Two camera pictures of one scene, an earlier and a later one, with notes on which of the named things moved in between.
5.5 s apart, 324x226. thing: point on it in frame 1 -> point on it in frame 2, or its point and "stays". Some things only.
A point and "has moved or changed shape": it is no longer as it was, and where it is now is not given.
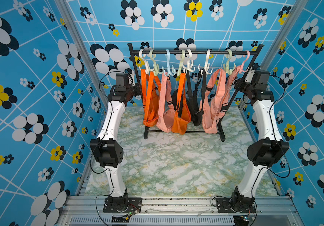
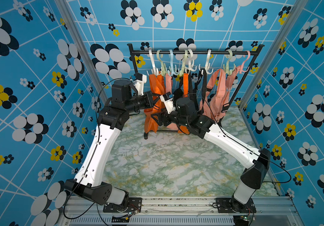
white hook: (147, 69) -> (155, 71)
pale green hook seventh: (228, 54) stays
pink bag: (216, 99) stays
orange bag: (151, 90) has moved or changed shape
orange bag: (149, 89) has moved or changed shape
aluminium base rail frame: (178, 210) stays
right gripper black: (240, 82) -> (165, 116)
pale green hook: (156, 69) -> (163, 70)
